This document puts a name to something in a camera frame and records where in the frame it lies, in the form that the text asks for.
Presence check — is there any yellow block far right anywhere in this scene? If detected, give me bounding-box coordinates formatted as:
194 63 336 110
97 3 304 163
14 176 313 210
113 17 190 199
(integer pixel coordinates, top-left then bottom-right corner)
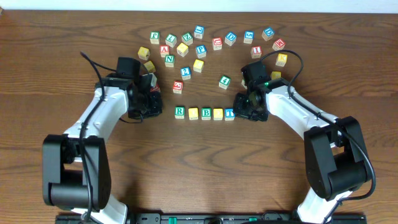
275 54 287 67

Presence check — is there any red U block top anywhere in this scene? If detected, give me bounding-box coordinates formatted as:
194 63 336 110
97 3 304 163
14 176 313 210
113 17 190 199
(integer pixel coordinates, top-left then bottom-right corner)
212 37 223 50

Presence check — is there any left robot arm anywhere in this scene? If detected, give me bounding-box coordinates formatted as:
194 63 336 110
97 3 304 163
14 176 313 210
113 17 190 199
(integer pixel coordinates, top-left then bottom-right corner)
42 57 162 224

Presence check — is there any blue P block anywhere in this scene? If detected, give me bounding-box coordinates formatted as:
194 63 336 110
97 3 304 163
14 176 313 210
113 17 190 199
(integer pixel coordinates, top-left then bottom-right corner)
195 45 207 58

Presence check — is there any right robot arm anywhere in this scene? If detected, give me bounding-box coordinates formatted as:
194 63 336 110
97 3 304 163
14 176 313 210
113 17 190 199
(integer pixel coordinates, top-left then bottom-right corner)
233 61 376 223

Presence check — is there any yellow C block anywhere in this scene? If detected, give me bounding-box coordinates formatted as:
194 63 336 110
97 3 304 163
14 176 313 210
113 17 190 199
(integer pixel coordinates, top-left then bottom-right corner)
193 59 204 73

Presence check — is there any blue 2 block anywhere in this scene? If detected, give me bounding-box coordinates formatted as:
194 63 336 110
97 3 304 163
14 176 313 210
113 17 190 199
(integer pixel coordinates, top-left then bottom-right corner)
180 67 192 80

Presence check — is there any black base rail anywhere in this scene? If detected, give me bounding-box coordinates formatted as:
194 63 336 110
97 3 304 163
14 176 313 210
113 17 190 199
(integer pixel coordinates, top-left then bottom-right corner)
55 212 368 224

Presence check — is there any red M block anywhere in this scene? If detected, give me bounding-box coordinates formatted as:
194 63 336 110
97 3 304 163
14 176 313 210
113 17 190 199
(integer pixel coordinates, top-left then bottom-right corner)
272 39 286 51

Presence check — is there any yellow S block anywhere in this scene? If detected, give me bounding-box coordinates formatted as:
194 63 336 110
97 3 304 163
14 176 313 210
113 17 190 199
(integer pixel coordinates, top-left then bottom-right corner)
144 61 156 73

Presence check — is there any green R block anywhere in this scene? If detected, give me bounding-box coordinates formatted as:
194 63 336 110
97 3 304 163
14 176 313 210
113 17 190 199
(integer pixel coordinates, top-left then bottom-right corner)
174 106 185 119

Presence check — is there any green 4 block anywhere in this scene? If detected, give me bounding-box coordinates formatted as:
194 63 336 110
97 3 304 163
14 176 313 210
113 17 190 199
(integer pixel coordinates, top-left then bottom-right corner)
218 75 231 90

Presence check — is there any red A block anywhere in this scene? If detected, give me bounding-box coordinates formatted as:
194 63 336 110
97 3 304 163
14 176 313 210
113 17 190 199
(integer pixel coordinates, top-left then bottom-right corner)
159 45 170 58

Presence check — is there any green J block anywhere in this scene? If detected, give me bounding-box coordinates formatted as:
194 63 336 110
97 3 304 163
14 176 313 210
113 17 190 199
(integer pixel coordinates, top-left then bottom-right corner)
241 79 247 89

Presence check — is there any blue d block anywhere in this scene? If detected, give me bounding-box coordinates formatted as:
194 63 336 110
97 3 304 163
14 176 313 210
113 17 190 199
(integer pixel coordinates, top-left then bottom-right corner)
224 32 237 46
262 27 275 41

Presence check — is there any red u block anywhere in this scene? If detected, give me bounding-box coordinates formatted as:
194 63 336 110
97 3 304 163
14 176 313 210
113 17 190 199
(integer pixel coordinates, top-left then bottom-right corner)
212 37 223 50
150 84 161 93

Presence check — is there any yellow G block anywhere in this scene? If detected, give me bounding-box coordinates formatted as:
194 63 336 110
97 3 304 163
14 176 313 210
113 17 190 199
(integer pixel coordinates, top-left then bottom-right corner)
271 71 281 80

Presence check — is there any blue D block right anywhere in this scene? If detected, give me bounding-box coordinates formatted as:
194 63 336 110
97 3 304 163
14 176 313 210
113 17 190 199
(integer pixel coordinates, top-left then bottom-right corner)
262 27 275 41

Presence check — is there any green Z block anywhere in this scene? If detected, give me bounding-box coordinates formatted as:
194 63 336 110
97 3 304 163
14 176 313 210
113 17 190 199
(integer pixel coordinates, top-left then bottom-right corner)
182 32 193 45

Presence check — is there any green L block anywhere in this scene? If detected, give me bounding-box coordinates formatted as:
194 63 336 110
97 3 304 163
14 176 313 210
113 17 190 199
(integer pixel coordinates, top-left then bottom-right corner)
165 34 177 48

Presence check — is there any green F block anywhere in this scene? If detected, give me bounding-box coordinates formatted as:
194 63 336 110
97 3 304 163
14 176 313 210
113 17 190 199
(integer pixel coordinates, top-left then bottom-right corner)
150 31 160 44

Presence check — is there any yellow block upper middle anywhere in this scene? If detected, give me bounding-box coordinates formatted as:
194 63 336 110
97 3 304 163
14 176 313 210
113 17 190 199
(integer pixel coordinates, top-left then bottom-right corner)
177 42 189 57

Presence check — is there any blue block top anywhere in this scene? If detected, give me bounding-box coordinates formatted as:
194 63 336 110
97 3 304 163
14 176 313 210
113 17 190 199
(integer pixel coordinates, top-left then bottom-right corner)
194 26 205 39

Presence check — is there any green N block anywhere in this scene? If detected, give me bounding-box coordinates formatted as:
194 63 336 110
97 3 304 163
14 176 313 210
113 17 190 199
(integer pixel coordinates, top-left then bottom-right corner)
165 55 175 67

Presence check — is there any red I block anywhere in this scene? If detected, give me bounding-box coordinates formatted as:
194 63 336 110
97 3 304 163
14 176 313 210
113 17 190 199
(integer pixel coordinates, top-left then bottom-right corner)
251 46 262 58

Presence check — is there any green B block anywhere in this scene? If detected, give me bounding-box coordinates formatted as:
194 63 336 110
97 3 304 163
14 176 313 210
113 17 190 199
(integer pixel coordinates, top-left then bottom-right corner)
201 108 211 120

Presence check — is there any yellow O block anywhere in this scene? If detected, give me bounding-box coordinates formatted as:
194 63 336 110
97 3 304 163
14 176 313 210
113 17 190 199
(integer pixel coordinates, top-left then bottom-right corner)
213 108 223 121
188 108 199 120

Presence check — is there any blue T block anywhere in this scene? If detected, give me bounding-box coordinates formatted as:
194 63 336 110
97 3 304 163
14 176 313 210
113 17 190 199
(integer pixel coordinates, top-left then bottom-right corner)
224 108 235 121

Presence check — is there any red U block bottom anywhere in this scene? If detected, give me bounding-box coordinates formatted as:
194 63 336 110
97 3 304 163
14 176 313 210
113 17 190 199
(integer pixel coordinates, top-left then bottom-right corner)
150 84 161 93

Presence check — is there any blue S block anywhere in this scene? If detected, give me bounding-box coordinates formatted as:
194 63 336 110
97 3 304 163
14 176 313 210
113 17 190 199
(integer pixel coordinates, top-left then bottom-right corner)
243 30 254 44

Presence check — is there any yellow block upper left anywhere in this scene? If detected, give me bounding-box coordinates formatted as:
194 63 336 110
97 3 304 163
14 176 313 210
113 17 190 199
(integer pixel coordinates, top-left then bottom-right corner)
137 47 150 60

